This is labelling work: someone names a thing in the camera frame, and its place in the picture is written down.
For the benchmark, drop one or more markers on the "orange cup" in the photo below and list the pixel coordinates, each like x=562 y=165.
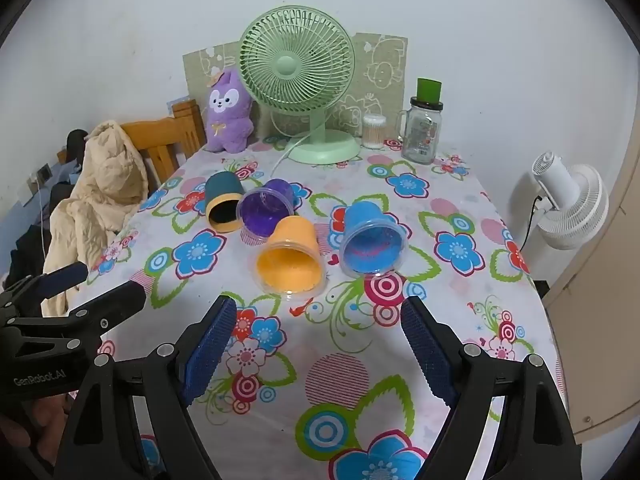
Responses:
x=290 y=265

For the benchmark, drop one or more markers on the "glass jar mug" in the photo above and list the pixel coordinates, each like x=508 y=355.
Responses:
x=420 y=135

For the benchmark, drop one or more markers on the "cartoon print board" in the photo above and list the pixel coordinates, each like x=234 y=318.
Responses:
x=385 y=75

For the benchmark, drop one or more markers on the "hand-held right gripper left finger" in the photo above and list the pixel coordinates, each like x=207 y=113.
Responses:
x=210 y=350

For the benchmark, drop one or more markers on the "white standing fan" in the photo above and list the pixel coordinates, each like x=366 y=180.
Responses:
x=575 y=200

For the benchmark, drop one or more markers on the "wall socket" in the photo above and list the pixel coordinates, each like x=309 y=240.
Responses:
x=42 y=172

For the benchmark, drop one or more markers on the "dark cloth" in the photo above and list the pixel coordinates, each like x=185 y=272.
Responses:
x=30 y=250

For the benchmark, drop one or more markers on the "green plastic cup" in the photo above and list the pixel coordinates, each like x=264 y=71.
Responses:
x=429 y=90

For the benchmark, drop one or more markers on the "floral tablecloth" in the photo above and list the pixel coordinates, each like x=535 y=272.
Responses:
x=320 y=330

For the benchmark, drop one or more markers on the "purple cup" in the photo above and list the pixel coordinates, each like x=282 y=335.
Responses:
x=260 y=210

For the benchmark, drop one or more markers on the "cotton swab container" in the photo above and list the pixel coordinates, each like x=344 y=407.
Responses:
x=374 y=132

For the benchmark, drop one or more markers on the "dark teal cup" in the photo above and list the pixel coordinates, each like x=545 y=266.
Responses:
x=225 y=185

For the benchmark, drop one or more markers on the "purple plush toy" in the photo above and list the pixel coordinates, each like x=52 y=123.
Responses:
x=227 y=110

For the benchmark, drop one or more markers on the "wooden chair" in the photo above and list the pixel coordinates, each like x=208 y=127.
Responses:
x=170 y=135

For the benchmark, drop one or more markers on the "beige padded jacket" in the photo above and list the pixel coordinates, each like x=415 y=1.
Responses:
x=100 y=185

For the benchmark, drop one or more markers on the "blue cup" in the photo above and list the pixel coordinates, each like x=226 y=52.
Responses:
x=370 y=250

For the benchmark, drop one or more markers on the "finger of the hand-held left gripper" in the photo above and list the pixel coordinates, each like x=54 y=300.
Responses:
x=112 y=305
x=62 y=279

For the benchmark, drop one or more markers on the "green desk fan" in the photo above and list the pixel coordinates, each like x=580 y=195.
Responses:
x=287 y=67

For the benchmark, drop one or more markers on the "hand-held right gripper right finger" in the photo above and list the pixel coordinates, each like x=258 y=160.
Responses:
x=425 y=350

